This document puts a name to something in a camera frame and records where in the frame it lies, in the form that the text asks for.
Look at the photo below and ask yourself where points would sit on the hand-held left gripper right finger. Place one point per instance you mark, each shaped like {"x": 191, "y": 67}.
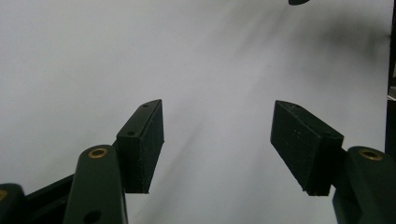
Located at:
{"x": 299, "y": 146}

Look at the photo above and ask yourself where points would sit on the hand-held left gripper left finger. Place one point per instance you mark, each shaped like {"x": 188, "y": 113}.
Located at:
{"x": 138, "y": 149}

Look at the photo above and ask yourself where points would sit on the clear container with black lid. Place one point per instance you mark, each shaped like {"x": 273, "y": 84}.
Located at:
{"x": 298, "y": 2}

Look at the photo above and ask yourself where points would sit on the white paper sheet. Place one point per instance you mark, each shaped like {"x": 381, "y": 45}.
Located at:
{"x": 199, "y": 56}

